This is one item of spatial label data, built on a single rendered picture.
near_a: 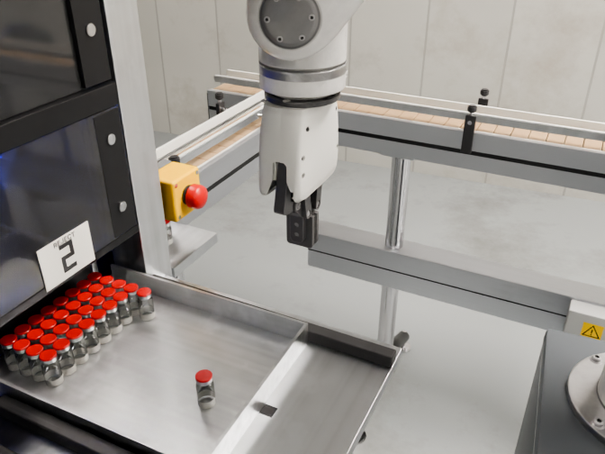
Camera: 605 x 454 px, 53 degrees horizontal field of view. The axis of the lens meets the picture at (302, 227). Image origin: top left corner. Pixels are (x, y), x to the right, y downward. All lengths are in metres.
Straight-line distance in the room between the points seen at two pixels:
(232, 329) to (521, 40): 2.55
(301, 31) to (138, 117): 0.44
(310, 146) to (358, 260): 1.16
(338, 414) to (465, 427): 1.25
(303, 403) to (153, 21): 3.32
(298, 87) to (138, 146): 0.38
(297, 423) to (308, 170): 0.31
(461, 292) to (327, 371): 0.92
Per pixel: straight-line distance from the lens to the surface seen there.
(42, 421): 0.78
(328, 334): 0.84
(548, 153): 1.44
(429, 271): 1.67
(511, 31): 3.20
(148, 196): 0.93
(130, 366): 0.85
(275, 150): 0.58
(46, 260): 0.81
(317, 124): 0.59
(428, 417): 1.99
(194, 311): 0.92
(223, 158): 1.29
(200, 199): 0.97
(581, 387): 0.88
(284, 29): 0.48
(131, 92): 0.86
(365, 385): 0.80
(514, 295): 1.65
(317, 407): 0.77
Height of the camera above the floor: 1.44
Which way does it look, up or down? 30 degrees down
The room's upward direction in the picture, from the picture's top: straight up
